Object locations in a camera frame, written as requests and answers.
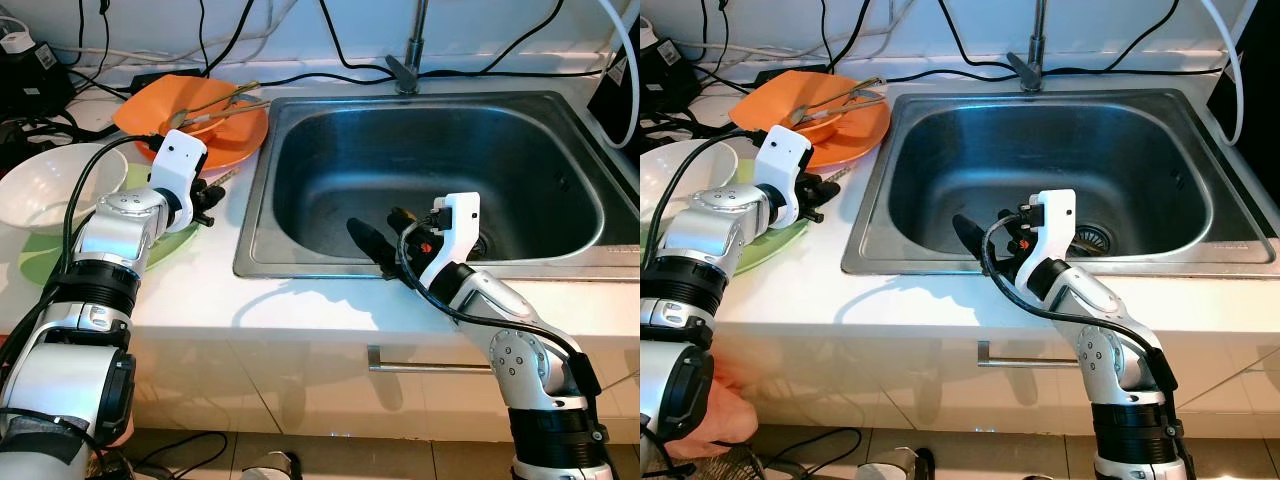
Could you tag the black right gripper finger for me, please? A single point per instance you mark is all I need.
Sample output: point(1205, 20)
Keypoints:
point(1011, 214)
point(372, 245)
point(404, 219)
point(974, 240)

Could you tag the white bowl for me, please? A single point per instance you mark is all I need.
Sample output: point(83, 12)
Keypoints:
point(680, 170)
point(50, 190)

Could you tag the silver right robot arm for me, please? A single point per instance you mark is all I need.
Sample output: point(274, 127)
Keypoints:
point(1090, 300)
point(500, 305)

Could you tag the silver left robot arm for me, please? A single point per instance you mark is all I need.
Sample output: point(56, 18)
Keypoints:
point(110, 225)
point(710, 225)

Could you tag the orange plate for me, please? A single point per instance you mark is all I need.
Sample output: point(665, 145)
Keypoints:
point(245, 142)
point(865, 137)

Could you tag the stainless steel sink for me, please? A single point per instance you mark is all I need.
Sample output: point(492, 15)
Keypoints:
point(1130, 140)
point(400, 150)

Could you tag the green plate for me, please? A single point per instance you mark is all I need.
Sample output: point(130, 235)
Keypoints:
point(40, 262)
point(765, 252)

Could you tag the metal tongs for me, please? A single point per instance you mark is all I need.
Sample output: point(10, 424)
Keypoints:
point(230, 108)
point(850, 100)

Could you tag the orange bowl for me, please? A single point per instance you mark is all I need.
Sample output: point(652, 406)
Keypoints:
point(775, 98)
point(150, 100)

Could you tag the flat black power brick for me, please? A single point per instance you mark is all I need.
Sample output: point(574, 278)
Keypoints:
point(765, 74)
point(145, 79)

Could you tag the steel faucet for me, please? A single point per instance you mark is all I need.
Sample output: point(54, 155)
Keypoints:
point(1028, 75)
point(407, 78)

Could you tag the white sink cabinet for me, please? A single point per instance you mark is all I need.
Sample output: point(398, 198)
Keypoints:
point(900, 380)
point(300, 390)

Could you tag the black charger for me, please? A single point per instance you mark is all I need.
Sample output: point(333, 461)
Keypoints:
point(675, 80)
point(35, 85)

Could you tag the white plug adapter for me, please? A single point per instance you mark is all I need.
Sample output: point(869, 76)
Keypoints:
point(648, 40)
point(15, 43)

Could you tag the brown wicker basket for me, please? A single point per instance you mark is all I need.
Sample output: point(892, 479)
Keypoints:
point(730, 468)

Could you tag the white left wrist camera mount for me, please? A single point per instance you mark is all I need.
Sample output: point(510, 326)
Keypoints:
point(180, 160)
point(785, 160)

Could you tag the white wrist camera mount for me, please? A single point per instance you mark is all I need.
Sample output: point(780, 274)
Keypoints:
point(180, 160)
point(1055, 215)
point(785, 160)
point(460, 215)

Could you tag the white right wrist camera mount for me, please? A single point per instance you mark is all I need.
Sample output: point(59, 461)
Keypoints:
point(460, 215)
point(1055, 215)

